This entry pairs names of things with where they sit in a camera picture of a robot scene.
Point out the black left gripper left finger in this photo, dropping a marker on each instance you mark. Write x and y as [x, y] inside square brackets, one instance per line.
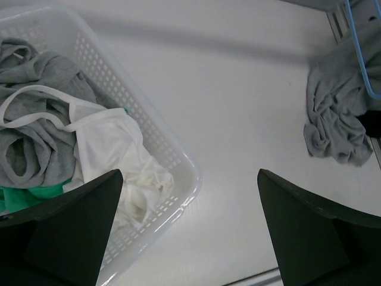
[61, 241]

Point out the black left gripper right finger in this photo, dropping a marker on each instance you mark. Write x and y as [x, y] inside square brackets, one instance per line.
[316, 240]

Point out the green tank top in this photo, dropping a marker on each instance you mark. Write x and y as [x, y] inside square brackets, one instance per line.
[29, 193]

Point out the grey tank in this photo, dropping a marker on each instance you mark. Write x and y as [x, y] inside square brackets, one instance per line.
[35, 152]
[336, 96]

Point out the white tank top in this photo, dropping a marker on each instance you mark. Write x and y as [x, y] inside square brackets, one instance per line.
[145, 182]

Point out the black tank top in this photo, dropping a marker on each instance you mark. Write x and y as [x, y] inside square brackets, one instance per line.
[371, 121]

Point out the blue hanger with black top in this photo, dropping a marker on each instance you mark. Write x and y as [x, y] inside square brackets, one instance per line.
[359, 53]

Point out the white plastic basket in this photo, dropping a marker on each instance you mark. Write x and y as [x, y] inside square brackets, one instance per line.
[57, 28]

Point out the aluminium frame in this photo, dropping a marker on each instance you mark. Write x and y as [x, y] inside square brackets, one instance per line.
[362, 11]

